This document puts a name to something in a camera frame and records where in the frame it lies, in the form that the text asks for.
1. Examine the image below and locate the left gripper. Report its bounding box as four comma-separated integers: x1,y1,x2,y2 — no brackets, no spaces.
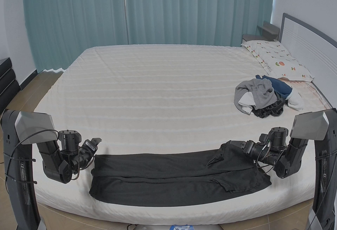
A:
78,138,103,166

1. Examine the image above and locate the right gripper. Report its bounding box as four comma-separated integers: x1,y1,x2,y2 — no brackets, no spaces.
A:
229,140,264,158

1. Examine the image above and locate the black T-shirt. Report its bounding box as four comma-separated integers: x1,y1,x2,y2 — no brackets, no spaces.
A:
89,142,272,204

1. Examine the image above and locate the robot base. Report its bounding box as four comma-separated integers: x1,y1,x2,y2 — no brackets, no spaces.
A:
129,224,224,230

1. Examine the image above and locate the pile of clothes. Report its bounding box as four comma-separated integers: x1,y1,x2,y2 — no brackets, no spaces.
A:
234,74,305,119

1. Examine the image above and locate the bed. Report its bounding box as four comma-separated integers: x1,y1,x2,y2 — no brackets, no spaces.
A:
31,12,337,225

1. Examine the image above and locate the white printed pillow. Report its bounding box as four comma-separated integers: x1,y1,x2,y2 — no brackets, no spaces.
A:
241,40,315,82

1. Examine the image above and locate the black chest of drawers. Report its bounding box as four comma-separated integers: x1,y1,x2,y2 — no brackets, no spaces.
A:
0,57,22,112

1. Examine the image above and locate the grey bedside table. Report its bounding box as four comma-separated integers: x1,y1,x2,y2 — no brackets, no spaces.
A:
242,20,280,43

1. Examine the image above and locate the blue-green curtain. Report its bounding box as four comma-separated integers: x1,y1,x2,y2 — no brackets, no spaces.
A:
124,0,274,46
23,0,129,73

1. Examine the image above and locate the black cable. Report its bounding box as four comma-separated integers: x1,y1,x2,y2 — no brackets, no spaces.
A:
4,130,60,185

